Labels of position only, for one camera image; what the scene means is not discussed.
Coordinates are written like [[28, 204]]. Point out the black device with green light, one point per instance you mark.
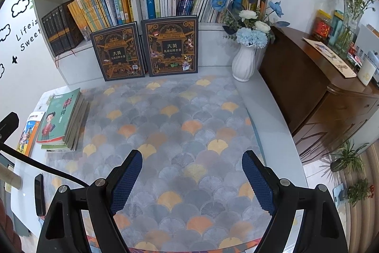
[[352, 211]]

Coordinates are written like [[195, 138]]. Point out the black cloud wall decal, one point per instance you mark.
[[20, 7], [1, 70], [4, 31]]

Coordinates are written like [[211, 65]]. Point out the dark red cloth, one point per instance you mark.
[[7, 223]]

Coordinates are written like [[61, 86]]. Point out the brown wooden cabinet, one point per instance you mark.
[[319, 99]]

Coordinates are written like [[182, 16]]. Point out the large dark ornate book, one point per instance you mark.
[[117, 51], [171, 45]]

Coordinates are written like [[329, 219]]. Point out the white box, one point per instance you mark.
[[367, 36]]

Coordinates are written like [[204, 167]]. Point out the teal canister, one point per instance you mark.
[[334, 29]]

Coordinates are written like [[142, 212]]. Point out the black lettering wall decal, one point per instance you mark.
[[29, 33]]

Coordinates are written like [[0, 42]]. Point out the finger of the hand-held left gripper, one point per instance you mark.
[[10, 122]]

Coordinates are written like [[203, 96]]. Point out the black bird wall decal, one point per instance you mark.
[[13, 59]]

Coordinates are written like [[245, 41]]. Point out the orange blue cartoon book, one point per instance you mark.
[[28, 134]]

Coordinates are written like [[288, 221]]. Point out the row of yellow orange books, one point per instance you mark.
[[100, 7]]

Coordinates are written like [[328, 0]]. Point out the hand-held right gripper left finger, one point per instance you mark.
[[127, 179]]

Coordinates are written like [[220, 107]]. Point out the glass vase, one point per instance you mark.
[[349, 36]]

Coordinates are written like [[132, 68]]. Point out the red label jar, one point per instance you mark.
[[321, 26]]

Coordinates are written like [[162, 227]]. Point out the green girl cover book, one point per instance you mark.
[[57, 119]]

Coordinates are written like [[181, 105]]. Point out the black phone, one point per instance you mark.
[[40, 195]]

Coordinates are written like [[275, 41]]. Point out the tan printed card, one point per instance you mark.
[[328, 56]]

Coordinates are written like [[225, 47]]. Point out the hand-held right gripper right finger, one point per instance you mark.
[[257, 179]]

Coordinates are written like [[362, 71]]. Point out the white cylindrical container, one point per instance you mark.
[[366, 69]]

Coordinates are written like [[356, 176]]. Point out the colourful printed sheet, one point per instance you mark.
[[177, 248]]

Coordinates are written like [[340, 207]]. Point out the light wooden bar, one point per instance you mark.
[[13, 180]]

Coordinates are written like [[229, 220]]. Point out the green potted plant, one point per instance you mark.
[[358, 190], [345, 158]]

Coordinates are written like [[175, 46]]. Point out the grey orange fan-pattern mat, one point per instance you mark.
[[183, 128]]

